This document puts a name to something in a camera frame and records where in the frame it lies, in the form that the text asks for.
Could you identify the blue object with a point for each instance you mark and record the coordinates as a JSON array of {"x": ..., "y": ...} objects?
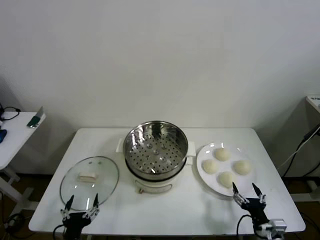
[{"x": 2, "y": 136}]

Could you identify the white table base frame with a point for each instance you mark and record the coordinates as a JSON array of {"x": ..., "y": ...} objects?
[{"x": 312, "y": 185}]

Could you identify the white electric cooker pot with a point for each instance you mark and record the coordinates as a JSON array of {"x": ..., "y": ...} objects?
[{"x": 152, "y": 186}]

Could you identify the copper cooker control knob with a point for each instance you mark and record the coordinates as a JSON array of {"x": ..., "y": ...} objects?
[{"x": 140, "y": 191}]

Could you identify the white steamed baozi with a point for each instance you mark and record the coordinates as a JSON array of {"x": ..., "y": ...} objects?
[
  {"x": 210, "y": 166},
  {"x": 222, "y": 154},
  {"x": 242, "y": 167},
  {"x": 226, "y": 178}
]

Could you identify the white side table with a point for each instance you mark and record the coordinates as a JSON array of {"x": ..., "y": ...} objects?
[{"x": 17, "y": 140}]

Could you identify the white round plate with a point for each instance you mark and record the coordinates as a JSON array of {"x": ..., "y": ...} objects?
[{"x": 212, "y": 185}]

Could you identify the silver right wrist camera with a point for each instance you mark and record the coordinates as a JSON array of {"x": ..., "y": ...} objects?
[{"x": 275, "y": 226}]

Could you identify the perforated steel steamer basket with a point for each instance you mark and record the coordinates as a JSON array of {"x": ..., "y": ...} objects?
[{"x": 155, "y": 140}]

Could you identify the white cabinet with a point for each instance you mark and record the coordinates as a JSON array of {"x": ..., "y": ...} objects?
[{"x": 313, "y": 105}]

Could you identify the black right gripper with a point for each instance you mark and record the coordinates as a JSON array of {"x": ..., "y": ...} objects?
[{"x": 257, "y": 212}]

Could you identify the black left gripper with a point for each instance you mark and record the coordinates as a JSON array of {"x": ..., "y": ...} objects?
[{"x": 75, "y": 222}]

